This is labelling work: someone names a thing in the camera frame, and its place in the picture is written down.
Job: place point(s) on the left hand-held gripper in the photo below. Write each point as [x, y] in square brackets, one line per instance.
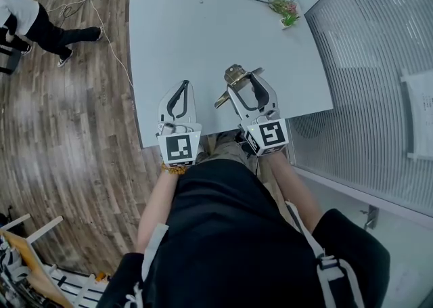
[179, 147]

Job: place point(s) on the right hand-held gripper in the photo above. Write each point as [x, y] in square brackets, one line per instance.
[270, 134]

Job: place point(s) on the metal object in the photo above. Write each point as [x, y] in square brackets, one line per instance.
[235, 74]

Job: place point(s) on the person's right forearm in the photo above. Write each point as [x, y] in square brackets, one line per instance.
[291, 185]

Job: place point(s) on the person's left forearm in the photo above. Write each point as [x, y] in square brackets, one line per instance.
[155, 205]

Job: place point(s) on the person's khaki trousers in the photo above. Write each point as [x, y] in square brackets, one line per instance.
[226, 152]

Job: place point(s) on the small white potted plant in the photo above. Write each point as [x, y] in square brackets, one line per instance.
[287, 22]

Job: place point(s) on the artificial flower sprig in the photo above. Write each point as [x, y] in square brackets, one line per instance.
[284, 5]

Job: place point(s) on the white window blinds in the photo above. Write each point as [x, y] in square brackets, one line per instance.
[365, 97]

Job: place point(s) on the person's black shirt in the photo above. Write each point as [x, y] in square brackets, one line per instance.
[230, 225]

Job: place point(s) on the white paper sign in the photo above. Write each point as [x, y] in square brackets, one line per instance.
[419, 113]

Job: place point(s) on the small orange object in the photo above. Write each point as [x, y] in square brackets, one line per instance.
[102, 277]

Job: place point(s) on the white slatted shelf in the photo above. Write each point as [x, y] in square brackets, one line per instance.
[84, 291]

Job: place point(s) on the wooden board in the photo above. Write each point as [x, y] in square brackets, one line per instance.
[37, 276]

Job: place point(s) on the metal floor bracket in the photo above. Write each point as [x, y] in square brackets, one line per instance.
[371, 218]

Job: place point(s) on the white wooden frame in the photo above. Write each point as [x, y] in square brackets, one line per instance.
[47, 227]

